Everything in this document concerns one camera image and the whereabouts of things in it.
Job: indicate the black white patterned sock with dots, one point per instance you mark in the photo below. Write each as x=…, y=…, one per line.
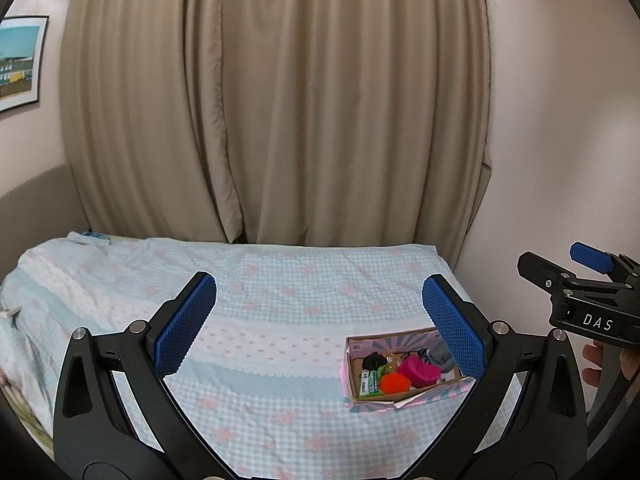
x=423, y=355

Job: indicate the green wet wipes packet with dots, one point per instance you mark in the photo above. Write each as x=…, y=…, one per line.
x=370, y=383

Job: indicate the orange fluffy pompom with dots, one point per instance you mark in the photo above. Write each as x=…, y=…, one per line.
x=394, y=383

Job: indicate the framed picture on wall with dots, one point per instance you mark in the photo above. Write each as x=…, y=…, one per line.
x=21, y=49

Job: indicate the beige headboard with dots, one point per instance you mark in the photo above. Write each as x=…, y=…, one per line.
x=45, y=207

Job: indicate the blue checked bed sheet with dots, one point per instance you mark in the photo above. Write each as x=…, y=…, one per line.
x=262, y=382

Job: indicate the beige curtain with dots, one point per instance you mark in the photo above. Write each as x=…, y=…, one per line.
x=292, y=122

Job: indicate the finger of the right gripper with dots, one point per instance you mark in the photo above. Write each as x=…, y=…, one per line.
x=553, y=278
x=592, y=258

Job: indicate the magenta soft pouch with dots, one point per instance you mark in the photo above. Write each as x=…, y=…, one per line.
x=420, y=374

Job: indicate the black soft item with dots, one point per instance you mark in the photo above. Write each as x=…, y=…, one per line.
x=373, y=362

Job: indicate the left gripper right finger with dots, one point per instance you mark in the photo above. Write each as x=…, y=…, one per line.
x=460, y=324

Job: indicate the cardboard box with pink lining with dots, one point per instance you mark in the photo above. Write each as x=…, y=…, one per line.
x=387, y=372

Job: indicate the right hand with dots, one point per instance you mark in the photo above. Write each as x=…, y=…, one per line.
x=594, y=354

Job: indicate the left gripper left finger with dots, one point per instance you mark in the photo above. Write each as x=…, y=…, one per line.
x=176, y=324

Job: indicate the grey fluffy sock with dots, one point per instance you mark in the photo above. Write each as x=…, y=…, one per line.
x=439, y=355

